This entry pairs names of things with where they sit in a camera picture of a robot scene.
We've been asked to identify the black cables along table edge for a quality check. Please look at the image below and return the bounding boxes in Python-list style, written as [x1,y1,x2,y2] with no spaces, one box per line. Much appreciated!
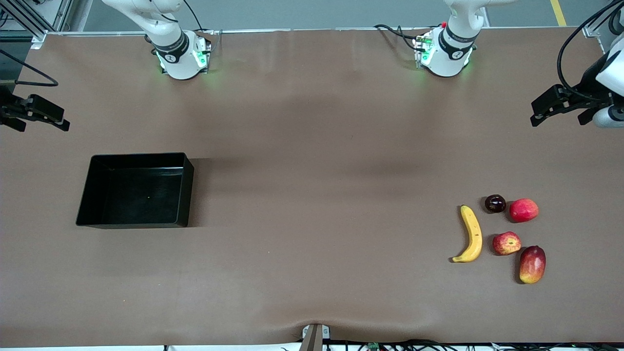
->
[327,338,624,351]

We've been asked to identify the red yellow mango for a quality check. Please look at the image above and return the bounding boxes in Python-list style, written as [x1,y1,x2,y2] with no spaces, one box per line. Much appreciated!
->
[518,245,547,285]

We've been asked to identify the black plastic box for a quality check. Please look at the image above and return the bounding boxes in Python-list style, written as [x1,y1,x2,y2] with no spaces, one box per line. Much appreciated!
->
[76,152,195,229]

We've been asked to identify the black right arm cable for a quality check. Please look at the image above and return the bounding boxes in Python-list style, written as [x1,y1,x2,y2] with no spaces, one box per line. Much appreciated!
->
[0,48,59,88]

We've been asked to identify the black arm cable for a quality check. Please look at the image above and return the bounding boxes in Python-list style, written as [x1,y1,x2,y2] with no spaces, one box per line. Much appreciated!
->
[0,48,59,88]
[557,0,624,100]

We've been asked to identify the aluminium frame profile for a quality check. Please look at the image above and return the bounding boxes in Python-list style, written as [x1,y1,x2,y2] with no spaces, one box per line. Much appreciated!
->
[0,0,75,50]
[582,0,624,39]

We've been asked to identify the black base cable bundle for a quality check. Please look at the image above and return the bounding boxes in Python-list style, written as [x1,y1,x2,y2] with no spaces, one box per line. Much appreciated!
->
[373,23,422,51]

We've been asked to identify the red yellow apple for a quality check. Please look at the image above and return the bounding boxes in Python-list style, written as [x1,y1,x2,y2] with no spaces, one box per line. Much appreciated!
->
[492,231,522,256]

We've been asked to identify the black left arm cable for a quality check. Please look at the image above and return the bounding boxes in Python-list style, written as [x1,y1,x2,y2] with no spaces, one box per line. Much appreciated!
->
[557,0,624,100]

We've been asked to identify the dark purple plum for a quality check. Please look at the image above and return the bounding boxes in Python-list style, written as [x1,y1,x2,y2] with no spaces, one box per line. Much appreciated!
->
[484,194,507,214]

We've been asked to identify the plain red apple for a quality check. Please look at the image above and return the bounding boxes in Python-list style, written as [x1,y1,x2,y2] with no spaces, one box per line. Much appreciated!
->
[508,197,540,224]

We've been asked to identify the yellow banana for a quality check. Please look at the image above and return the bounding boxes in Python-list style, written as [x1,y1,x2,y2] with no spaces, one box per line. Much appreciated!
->
[451,205,484,264]

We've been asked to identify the brown table cover mat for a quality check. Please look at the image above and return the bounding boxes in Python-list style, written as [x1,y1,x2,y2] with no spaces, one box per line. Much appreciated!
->
[0,27,624,348]

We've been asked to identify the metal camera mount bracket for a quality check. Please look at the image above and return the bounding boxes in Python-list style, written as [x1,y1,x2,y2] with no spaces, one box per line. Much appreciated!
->
[298,323,332,351]

